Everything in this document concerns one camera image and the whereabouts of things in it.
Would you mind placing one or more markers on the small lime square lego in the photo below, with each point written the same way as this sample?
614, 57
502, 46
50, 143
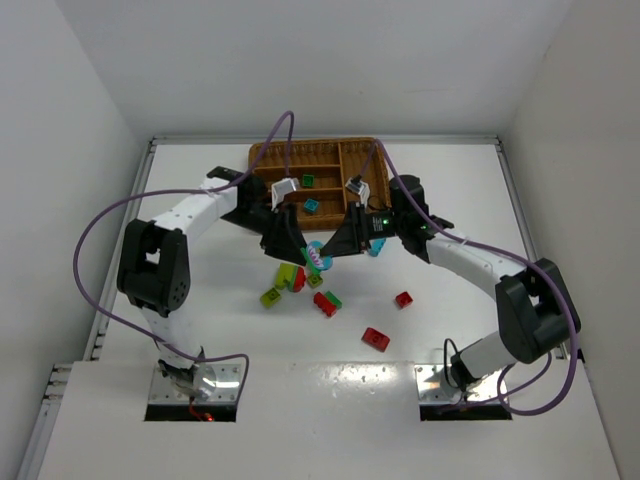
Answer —
314, 280

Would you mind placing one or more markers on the brown wicker divided basket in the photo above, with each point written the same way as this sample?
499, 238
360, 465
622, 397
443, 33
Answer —
332, 162

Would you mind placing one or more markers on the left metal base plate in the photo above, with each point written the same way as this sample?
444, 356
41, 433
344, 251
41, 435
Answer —
212, 385

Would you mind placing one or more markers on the green two-stud lego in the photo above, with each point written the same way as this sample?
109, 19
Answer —
315, 261

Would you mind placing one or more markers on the lime red green lego assembly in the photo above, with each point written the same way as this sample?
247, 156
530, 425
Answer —
291, 277

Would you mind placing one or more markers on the small teal lego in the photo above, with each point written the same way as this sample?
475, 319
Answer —
311, 206

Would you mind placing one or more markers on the red sloped lego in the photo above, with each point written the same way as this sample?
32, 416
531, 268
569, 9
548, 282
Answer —
375, 339

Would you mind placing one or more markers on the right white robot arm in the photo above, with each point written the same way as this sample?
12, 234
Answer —
534, 310

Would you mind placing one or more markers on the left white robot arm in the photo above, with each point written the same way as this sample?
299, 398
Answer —
154, 268

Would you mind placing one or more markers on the long teal lego stack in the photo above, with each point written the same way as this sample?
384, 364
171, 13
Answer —
376, 247

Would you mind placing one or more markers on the red green lego pair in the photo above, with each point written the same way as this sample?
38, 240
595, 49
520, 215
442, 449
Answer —
327, 302

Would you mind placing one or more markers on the lime sloped lego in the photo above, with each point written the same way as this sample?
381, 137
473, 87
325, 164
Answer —
271, 297

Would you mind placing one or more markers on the dark green square lego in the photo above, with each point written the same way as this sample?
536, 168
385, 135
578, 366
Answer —
308, 181

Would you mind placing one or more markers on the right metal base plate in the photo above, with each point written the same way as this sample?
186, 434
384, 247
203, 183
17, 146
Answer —
434, 391

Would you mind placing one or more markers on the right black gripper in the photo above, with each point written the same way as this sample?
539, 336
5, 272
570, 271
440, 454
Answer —
356, 231

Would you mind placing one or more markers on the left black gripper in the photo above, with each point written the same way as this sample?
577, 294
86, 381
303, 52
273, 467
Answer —
279, 232

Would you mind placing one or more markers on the metal base plate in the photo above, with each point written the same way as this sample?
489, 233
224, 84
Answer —
212, 385
434, 391

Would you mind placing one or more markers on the small red square lego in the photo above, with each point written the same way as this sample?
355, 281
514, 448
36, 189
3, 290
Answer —
403, 299

